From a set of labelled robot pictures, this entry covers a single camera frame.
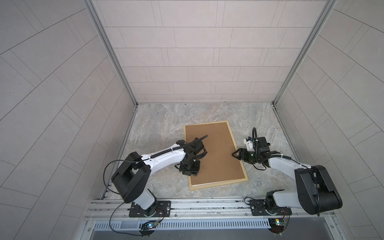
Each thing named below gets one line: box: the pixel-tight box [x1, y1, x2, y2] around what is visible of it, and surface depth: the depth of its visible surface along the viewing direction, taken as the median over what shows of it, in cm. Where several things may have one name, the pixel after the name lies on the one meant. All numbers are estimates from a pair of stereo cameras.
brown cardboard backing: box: [185, 122, 245, 185], surface depth 91 cm
